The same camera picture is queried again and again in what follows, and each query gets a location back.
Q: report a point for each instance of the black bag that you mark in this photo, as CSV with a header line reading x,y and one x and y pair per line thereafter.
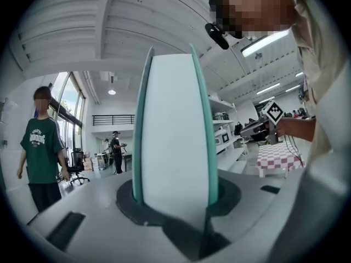
x,y
238,129

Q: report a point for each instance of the person's head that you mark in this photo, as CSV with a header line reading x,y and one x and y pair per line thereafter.
x,y
255,7

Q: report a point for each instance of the black head-worn camera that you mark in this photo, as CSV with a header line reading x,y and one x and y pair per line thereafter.
x,y
216,34

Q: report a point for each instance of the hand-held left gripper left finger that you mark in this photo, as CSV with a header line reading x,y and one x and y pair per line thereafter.
x,y
129,204

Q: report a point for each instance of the cardboard boxes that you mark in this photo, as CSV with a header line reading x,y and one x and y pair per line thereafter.
x,y
87,162

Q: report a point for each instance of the white shelf unit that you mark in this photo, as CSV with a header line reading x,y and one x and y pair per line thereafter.
x,y
227,152

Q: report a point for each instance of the person's right hand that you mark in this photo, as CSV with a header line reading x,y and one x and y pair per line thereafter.
x,y
282,129

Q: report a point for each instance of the black balcony railing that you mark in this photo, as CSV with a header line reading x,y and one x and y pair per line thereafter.
x,y
113,119

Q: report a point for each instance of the white microwave oven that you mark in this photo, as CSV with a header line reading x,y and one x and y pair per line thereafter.
x,y
221,137

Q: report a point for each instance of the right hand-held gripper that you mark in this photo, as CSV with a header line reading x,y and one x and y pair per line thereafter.
x,y
271,112

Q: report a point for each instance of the long ceiling light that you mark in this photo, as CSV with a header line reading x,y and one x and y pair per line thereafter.
x,y
263,44

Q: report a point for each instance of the person's beige shirt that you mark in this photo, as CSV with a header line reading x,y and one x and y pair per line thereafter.
x,y
326,119

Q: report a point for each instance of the table with checkered cloth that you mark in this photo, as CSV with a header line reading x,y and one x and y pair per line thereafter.
x,y
277,157

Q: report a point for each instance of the black office chair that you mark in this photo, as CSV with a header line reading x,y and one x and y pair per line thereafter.
x,y
77,163

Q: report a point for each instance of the white desk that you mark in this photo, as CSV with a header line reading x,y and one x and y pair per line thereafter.
x,y
104,155

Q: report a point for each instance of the round pendant lamp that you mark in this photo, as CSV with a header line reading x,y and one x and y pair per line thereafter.
x,y
111,91

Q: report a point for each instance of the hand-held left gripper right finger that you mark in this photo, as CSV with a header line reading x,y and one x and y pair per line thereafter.
x,y
227,199

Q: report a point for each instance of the person's right forearm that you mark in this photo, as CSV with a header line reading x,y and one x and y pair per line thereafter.
x,y
301,129

